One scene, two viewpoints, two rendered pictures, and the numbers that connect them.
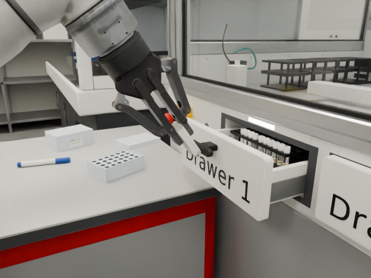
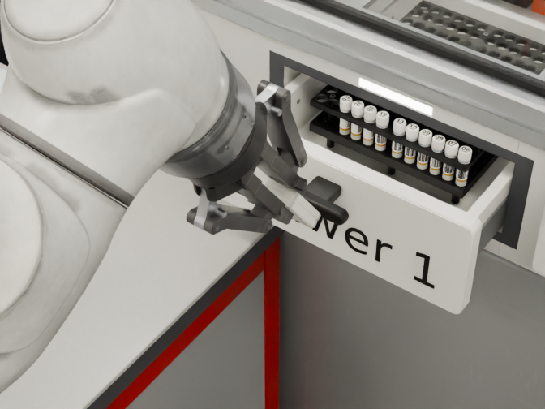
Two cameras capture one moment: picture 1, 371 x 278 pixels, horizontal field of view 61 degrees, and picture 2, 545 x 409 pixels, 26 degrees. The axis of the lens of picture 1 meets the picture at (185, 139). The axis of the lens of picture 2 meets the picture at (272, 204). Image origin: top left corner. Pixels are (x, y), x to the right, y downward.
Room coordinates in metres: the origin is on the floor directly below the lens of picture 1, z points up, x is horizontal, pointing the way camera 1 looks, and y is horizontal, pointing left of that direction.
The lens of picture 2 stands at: (-0.12, 0.37, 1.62)
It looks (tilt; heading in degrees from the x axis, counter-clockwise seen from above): 43 degrees down; 332
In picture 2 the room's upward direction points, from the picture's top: straight up
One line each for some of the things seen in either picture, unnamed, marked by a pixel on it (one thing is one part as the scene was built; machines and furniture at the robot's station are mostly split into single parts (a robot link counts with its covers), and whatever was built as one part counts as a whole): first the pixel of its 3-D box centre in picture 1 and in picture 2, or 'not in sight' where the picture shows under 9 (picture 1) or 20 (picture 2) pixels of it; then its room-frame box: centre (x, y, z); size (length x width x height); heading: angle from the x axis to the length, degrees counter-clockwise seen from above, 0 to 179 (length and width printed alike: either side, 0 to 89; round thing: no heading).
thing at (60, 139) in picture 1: (69, 137); not in sight; (0.99, 0.39, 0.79); 0.13 x 0.09 x 0.05; 134
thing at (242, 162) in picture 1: (217, 160); (333, 204); (0.57, -0.06, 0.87); 0.29 x 0.02 x 0.11; 27
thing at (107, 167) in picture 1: (116, 164); not in sight; (0.77, 0.19, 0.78); 0.12 x 0.08 x 0.04; 139
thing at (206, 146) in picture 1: (206, 146); (319, 195); (0.56, -0.04, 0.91); 0.07 x 0.04 x 0.01; 27
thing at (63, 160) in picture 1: (44, 161); not in sight; (0.82, 0.40, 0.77); 0.14 x 0.02 x 0.02; 106
